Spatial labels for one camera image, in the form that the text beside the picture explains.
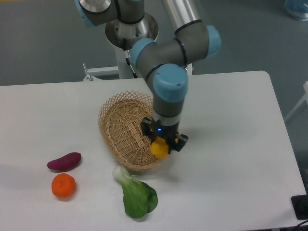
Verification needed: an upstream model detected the purple sweet potato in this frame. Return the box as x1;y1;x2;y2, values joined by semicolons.
47;152;82;172

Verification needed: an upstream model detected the woven wicker basket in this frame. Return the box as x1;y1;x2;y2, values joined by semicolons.
98;91;167;172

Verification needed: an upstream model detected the white frame at right edge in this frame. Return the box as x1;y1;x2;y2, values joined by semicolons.
284;81;308;124

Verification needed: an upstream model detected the green bok choy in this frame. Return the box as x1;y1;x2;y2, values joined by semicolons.
112;166;158;219

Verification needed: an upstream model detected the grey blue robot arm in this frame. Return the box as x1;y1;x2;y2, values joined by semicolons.
75;0;221;158

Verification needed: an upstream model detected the black device at table edge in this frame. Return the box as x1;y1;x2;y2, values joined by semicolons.
291;194;308;220

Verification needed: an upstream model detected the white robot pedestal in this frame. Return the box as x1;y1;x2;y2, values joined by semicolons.
82;13;195;82

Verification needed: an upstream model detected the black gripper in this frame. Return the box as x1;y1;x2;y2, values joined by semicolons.
140;117;188;154

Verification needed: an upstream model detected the yellow mango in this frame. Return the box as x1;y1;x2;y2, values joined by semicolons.
150;128;169;159

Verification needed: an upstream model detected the orange tangerine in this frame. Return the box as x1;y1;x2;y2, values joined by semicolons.
51;173;77;198

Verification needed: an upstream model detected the blue object top right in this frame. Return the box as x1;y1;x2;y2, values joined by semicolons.
284;0;308;21

